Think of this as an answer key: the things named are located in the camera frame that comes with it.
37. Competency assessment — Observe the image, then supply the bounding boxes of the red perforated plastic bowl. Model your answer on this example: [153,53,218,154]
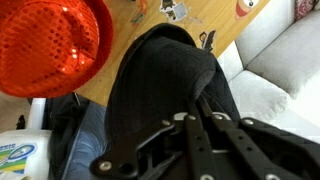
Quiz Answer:
[0,0,115,99]

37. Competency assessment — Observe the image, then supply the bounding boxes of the white fabric sofa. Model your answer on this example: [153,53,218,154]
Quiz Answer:
[216,0,320,145]

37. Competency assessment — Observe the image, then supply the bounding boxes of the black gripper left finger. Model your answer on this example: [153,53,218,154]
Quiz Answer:
[89,114,218,180]

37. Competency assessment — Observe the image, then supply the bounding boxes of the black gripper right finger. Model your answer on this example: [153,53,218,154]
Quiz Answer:
[208,112,320,180]

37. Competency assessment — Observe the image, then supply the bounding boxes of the red cup sticker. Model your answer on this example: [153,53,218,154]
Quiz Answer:
[234,0,260,21]

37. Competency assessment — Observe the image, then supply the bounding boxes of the orange and green sticker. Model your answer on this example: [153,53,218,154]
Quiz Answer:
[130,0,150,27]

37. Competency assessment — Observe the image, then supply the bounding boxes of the colourful small toy items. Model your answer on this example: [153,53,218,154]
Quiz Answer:
[158,0,189,22]

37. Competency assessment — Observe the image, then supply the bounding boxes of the red patterned cushion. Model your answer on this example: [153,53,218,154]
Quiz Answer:
[293,0,320,22]

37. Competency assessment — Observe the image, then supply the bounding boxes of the white plastic jug with label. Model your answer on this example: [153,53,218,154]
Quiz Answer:
[0,128,53,180]

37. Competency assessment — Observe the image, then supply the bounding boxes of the black felt hat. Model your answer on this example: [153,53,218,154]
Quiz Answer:
[104,22,242,149]

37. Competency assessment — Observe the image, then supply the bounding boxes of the blue denim jacket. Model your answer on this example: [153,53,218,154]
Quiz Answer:
[62,101,112,180]

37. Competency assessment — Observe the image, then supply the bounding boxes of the black figure sticker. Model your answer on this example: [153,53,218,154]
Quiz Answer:
[198,29,217,53]

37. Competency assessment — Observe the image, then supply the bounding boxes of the white coat stand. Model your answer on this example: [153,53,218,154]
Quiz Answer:
[27,97,47,131]

